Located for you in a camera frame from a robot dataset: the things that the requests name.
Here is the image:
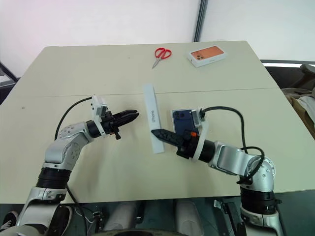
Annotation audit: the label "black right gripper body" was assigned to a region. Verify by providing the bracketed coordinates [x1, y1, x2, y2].
[175, 129, 199, 159]

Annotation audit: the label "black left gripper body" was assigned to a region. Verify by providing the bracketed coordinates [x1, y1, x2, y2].
[101, 110, 123, 141]

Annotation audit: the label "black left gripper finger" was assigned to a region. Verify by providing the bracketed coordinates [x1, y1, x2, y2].
[117, 109, 139, 118]
[118, 113, 140, 125]

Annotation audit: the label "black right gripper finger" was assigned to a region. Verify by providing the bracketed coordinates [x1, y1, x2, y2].
[150, 128, 186, 149]

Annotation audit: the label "dark blue smartphone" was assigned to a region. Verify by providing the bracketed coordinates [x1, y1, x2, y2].
[171, 108, 198, 136]

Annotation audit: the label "white box tray brown inside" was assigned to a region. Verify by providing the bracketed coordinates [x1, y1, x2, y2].
[142, 83, 166, 155]

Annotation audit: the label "white box with orange phone print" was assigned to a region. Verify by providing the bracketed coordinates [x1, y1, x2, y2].
[187, 45, 228, 68]

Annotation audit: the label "metal table clamp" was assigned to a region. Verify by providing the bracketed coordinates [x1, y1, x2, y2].
[213, 199, 230, 212]

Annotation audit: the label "grey right robot leg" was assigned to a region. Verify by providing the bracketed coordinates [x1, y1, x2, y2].
[175, 201, 205, 235]

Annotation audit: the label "grey robot leg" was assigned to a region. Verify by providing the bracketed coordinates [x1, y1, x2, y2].
[102, 201, 139, 232]
[175, 201, 205, 235]

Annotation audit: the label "grey left robot leg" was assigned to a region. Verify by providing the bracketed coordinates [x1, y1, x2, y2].
[102, 201, 139, 232]

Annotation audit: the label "dark metal pole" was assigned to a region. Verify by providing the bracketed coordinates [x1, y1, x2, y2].
[192, 0, 210, 43]

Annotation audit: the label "beige fabric bag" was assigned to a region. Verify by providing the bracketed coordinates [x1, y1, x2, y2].
[281, 86, 315, 140]

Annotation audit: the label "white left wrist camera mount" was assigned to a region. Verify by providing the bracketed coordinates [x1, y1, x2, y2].
[89, 95, 109, 138]

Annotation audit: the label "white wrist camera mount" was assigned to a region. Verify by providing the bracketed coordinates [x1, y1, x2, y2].
[89, 95, 109, 138]
[191, 107, 211, 164]

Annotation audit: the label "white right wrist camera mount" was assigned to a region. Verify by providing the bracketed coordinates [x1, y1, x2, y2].
[191, 107, 211, 164]

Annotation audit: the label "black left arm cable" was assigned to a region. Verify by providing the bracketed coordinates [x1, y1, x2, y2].
[54, 96, 95, 141]

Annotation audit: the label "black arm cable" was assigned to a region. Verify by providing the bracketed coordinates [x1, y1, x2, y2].
[54, 96, 95, 141]
[200, 106, 266, 185]

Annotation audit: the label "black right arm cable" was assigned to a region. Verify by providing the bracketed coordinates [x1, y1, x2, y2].
[200, 106, 266, 185]

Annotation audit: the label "red handled scissors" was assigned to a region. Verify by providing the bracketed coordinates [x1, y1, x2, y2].
[151, 47, 173, 69]

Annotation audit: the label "thin black trailing cable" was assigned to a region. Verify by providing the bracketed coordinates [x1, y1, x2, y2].
[65, 184, 87, 222]

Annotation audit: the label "grey metal frame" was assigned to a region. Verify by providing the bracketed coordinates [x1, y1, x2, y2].
[0, 59, 20, 87]

